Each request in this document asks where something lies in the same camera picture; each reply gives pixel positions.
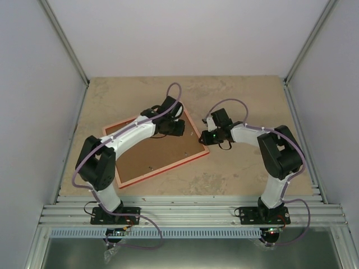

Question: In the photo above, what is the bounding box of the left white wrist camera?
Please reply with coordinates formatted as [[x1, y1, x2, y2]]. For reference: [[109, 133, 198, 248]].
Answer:
[[174, 104, 183, 120]]

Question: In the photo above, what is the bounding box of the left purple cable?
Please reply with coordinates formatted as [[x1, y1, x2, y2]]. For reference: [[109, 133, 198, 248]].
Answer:
[[72, 82, 183, 251]]

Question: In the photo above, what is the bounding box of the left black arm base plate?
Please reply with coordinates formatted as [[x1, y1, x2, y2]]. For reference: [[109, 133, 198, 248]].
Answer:
[[83, 202, 141, 226]]

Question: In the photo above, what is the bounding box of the right aluminium corner post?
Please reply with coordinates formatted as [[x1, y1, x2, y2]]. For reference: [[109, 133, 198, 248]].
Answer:
[[283, 0, 339, 85]]

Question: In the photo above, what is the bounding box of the aluminium corner post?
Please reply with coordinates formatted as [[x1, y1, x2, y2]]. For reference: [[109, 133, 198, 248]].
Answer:
[[38, 0, 89, 86], [283, 0, 339, 85]]

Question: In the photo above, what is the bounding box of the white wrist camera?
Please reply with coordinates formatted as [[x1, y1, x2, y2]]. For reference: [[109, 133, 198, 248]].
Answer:
[[174, 104, 183, 120], [202, 117, 217, 132]]

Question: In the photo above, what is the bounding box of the left aluminium corner post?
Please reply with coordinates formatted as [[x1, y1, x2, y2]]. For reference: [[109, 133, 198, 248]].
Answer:
[[38, 0, 89, 86]]

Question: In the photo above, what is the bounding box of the red wooden picture frame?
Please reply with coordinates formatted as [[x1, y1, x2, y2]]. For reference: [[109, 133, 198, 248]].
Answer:
[[101, 108, 210, 190]]

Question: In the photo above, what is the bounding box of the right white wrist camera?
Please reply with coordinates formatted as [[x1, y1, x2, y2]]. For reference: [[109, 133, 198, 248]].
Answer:
[[202, 117, 217, 132]]

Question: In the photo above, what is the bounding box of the aluminium rail platform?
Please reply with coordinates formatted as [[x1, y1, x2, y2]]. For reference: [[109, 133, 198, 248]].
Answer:
[[25, 188, 358, 268]]

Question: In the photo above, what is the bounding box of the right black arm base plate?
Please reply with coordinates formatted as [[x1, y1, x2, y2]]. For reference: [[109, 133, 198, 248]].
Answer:
[[234, 207, 291, 225]]

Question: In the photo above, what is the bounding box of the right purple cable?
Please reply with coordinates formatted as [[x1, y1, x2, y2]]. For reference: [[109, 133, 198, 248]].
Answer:
[[204, 98, 311, 248]]

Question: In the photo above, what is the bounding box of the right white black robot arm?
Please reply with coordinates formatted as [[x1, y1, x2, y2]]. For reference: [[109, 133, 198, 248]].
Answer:
[[199, 109, 305, 224]]

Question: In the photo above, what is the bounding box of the clear plastic bag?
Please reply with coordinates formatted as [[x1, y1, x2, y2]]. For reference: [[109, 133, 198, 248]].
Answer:
[[104, 243, 118, 264]]

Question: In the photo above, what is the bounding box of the light blue cable duct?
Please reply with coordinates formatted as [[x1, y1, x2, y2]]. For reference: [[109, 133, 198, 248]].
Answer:
[[50, 228, 262, 239]]

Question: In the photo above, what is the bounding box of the brown frame backing board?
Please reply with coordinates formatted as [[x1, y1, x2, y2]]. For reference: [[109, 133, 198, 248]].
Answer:
[[105, 111, 206, 184]]

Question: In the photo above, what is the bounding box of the purple cable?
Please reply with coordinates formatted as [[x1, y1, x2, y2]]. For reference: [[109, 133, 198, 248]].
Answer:
[[72, 82, 183, 251], [204, 98, 311, 248]]

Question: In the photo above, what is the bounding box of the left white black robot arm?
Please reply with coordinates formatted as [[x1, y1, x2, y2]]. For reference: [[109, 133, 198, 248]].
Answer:
[[72, 96, 185, 224]]

